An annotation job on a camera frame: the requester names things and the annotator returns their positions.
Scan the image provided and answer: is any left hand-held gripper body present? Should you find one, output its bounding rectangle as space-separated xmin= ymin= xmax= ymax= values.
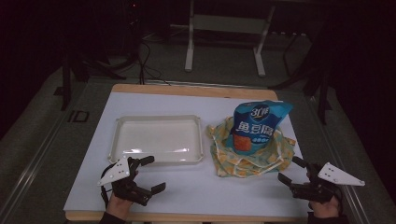
xmin=97 ymin=156 xmax=153 ymax=207

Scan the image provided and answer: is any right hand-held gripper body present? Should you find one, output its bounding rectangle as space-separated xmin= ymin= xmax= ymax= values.
xmin=290 ymin=161 xmax=366 ymax=203

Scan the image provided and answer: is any cream plastic tray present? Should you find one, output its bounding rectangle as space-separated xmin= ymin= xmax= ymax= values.
xmin=107 ymin=114 xmax=205 ymax=165

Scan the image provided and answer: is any yellow patterned cloth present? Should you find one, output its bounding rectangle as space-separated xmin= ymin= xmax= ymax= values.
xmin=206 ymin=116 xmax=297 ymax=178

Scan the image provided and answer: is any blue snack bag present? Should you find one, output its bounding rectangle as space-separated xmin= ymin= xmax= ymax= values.
xmin=224 ymin=99 xmax=295 ymax=157

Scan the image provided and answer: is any person's right hand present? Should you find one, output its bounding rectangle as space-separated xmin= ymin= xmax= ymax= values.
xmin=307 ymin=196 xmax=343 ymax=218

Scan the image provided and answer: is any person's left hand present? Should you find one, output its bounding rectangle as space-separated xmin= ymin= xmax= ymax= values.
xmin=106 ymin=193 xmax=134 ymax=219

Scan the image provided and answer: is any white table mat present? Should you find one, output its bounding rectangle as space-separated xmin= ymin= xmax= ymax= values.
xmin=63 ymin=91 xmax=312 ymax=215

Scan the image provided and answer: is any black metal stand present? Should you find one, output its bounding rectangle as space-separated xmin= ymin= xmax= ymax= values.
xmin=53 ymin=46 xmax=127 ymax=112
xmin=270 ymin=31 xmax=333 ymax=126

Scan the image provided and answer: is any white metal stand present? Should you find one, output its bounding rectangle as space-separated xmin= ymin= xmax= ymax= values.
xmin=184 ymin=0 xmax=276 ymax=77

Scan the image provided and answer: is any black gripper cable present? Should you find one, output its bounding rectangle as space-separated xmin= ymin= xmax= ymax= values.
xmin=99 ymin=163 xmax=115 ymax=209

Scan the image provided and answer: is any black floor cable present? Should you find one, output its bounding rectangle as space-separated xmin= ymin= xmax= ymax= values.
xmin=135 ymin=39 xmax=172 ymax=86

